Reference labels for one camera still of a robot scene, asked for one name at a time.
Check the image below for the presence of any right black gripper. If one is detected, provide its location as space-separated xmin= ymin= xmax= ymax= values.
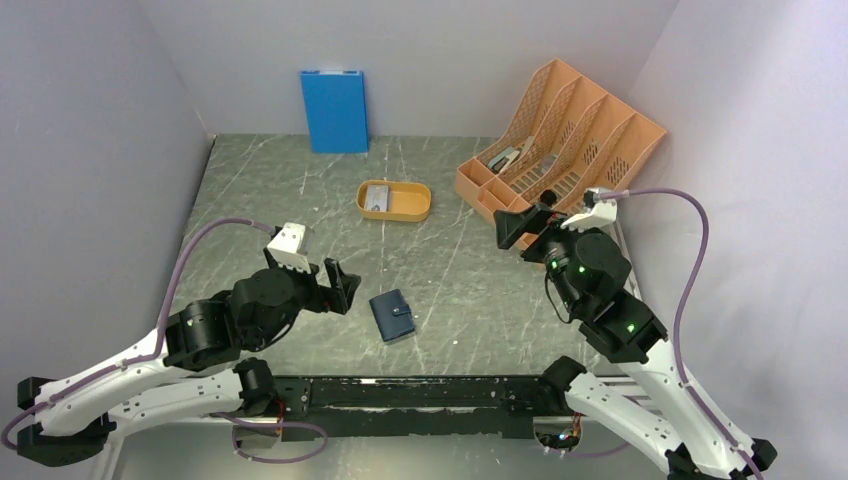
xmin=493 ymin=201 xmax=598 ymax=313

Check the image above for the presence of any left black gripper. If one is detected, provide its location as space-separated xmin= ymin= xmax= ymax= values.
xmin=253 ymin=244 xmax=362 ymax=347

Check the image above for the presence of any navy blue card holder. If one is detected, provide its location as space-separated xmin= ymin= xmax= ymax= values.
xmin=369 ymin=289 xmax=416 ymax=343

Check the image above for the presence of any orange oval tray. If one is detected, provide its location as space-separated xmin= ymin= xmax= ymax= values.
xmin=356 ymin=180 xmax=432 ymax=223

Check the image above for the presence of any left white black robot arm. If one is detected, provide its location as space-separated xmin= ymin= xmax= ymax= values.
xmin=1 ymin=258 xmax=361 ymax=467

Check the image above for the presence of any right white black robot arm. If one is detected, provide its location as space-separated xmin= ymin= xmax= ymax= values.
xmin=494 ymin=188 xmax=778 ymax=479

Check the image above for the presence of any silver VIP card stack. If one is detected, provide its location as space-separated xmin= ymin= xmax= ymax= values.
xmin=364 ymin=184 xmax=390 ymax=212

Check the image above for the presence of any grey item in organizer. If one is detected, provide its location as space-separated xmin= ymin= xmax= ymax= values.
xmin=536 ymin=153 xmax=557 ymax=175

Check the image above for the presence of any grey stapler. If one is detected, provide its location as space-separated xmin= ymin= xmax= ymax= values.
xmin=487 ymin=147 xmax=521 ymax=174

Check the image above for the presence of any orange desk file organizer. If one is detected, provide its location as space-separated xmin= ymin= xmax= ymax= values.
xmin=454 ymin=59 xmax=667 ymax=223

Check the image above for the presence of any blue folder box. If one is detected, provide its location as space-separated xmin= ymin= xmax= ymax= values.
xmin=299 ymin=70 xmax=369 ymax=154

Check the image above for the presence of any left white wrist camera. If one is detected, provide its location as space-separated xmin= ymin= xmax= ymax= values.
xmin=266 ymin=222 xmax=313 ymax=273

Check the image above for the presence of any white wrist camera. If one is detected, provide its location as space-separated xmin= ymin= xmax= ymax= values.
xmin=560 ymin=187 xmax=618 ymax=232
xmin=266 ymin=222 xmax=313 ymax=273

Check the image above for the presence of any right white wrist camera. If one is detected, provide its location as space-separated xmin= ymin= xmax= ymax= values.
xmin=560 ymin=187 xmax=618 ymax=232

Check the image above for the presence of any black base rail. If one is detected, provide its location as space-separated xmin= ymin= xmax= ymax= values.
xmin=236 ymin=375 xmax=573 ymax=442

